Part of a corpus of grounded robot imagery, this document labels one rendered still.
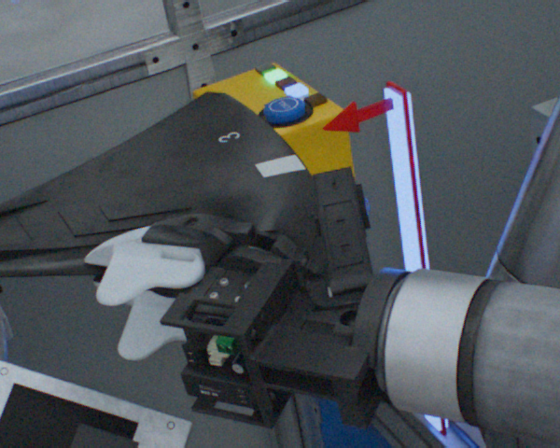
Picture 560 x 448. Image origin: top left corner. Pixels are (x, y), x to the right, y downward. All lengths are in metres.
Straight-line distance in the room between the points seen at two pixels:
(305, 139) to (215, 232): 0.45
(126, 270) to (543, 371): 0.25
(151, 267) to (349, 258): 0.12
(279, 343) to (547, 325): 0.14
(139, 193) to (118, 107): 0.77
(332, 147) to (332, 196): 0.42
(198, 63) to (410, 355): 1.03
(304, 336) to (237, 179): 0.22
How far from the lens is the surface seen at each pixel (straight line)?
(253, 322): 0.59
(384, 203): 1.80
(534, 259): 0.67
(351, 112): 0.83
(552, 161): 0.65
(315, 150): 1.09
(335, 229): 0.65
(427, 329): 0.57
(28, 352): 1.67
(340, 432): 1.33
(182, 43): 1.54
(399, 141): 0.86
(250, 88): 1.17
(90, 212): 0.76
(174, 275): 0.65
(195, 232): 0.65
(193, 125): 0.85
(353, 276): 0.62
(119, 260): 0.68
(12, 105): 1.51
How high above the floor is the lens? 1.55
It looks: 31 degrees down
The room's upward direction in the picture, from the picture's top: 11 degrees counter-clockwise
